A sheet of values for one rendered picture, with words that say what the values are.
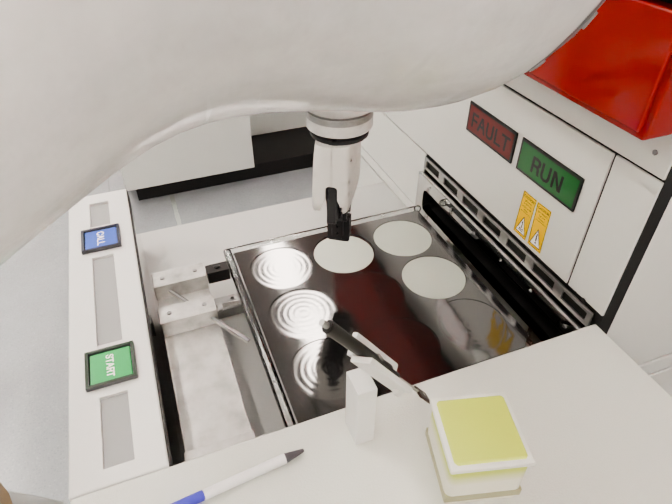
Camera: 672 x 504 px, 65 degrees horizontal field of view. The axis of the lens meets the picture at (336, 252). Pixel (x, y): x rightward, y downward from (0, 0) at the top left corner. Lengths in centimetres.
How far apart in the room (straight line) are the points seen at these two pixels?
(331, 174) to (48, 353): 164
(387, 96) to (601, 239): 56
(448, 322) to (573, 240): 20
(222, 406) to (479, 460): 35
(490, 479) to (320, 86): 42
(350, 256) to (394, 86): 72
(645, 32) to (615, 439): 39
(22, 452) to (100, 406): 127
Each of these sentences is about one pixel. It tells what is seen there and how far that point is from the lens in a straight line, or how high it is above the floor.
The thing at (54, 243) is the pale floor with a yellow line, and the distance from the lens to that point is 267.
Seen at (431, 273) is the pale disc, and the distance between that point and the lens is 86.
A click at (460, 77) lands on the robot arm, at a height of 140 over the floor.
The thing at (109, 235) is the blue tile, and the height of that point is 96.
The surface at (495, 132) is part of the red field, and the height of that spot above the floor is 110.
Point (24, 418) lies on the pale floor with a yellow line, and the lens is 200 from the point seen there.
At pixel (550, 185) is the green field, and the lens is 75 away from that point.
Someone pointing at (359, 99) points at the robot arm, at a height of 139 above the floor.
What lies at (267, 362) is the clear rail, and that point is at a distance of 72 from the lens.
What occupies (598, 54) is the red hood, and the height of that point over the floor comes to 128.
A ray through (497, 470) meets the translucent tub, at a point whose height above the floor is 102.
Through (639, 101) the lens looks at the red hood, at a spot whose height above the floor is 126.
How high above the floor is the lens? 146
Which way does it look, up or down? 39 degrees down
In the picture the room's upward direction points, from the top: straight up
